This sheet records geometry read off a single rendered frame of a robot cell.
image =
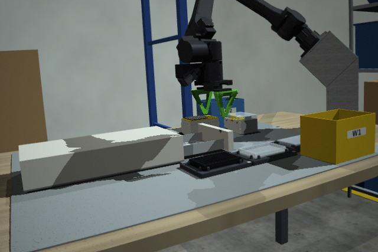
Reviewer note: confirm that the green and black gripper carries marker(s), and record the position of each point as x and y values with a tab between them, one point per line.
219	92

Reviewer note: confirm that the blue open-top bin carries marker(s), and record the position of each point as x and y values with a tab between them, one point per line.
237	106

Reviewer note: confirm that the yellow open-top box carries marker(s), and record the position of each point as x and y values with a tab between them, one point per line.
337	136

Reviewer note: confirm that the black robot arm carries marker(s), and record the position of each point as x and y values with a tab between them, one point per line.
197	45

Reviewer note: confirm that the grey flat mat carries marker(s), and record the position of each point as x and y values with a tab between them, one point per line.
59	215

